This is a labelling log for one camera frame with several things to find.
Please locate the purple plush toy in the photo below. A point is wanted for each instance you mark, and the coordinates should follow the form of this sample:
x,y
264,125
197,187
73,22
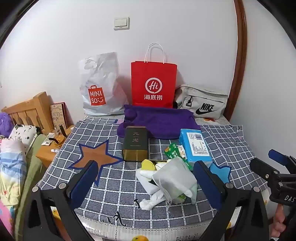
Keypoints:
x,y
5,124

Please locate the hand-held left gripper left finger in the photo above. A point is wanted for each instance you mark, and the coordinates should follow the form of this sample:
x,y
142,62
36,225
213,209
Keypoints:
x,y
84,185

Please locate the white wall light switch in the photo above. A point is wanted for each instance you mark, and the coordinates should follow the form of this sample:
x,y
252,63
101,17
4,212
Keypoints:
x,y
121,23

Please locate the white orange snack packet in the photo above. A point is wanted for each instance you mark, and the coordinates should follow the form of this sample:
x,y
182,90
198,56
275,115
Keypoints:
x,y
182,153

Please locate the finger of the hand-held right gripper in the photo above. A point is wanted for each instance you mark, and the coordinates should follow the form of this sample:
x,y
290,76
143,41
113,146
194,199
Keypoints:
x,y
263,169
278,157

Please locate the small black object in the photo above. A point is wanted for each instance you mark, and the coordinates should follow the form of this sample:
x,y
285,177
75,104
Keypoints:
x,y
61,129

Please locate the white polka dot pillow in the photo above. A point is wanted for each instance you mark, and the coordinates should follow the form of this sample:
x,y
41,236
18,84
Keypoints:
x,y
23,134

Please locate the red paper bag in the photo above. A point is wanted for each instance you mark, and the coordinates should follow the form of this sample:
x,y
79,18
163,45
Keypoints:
x,y
152,74

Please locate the wooden headboard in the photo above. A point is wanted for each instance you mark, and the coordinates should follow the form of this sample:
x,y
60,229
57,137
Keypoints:
x,y
34,109

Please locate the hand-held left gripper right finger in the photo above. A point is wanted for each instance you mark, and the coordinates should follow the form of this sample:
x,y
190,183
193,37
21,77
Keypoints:
x,y
208,184

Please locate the small white packet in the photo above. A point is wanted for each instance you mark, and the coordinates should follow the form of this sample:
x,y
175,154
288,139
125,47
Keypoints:
x,y
46,142

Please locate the green snack packet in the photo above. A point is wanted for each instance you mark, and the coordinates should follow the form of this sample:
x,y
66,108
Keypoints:
x,y
172,153

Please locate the grey checked star tablecloth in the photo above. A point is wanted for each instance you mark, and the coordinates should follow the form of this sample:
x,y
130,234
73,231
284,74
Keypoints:
x,y
115,185

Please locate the grey waist bag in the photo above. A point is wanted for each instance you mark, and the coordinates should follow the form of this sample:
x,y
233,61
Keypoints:
x,y
208,97

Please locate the dark green tea tin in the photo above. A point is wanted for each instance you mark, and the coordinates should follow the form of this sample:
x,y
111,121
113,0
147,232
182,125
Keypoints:
x,y
135,143

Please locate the blue tissue pack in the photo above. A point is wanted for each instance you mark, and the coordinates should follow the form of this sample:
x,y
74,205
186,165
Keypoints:
x,y
194,143

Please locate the white plastic shopping bag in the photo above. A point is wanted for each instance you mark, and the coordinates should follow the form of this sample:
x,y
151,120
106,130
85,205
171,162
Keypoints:
x,y
101,78

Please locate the wooden nightstand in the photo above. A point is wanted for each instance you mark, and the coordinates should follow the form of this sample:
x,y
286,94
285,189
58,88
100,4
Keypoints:
x,y
47,155

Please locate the green blanket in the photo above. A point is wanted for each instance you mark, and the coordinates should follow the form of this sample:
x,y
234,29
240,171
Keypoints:
x,y
32,162

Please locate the person's right hand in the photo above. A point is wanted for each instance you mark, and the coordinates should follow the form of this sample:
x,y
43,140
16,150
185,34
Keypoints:
x,y
277,227

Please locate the patterned book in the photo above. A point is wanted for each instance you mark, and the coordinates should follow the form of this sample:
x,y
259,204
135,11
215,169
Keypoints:
x,y
57,114

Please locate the brown wooden door frame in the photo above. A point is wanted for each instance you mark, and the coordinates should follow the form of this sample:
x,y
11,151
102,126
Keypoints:
x,y
240,46

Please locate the pale green pack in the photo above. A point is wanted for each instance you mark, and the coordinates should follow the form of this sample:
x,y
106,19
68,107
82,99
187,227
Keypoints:
x,y
182,197

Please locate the purple towel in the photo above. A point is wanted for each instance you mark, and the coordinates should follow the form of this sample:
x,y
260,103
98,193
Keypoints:
x,y
161,122

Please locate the colourful printed quilt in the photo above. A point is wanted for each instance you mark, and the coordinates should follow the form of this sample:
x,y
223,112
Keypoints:
x,y
9,166

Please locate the yellow black pouch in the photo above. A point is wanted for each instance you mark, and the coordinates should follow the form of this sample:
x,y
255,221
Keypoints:
x,y
148,165

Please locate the fruit print table cover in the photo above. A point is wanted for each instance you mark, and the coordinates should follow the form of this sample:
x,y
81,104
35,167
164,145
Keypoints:
x,y
138,231

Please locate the brown round dish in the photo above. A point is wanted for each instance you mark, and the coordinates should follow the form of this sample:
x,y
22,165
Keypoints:
x,y
59,141

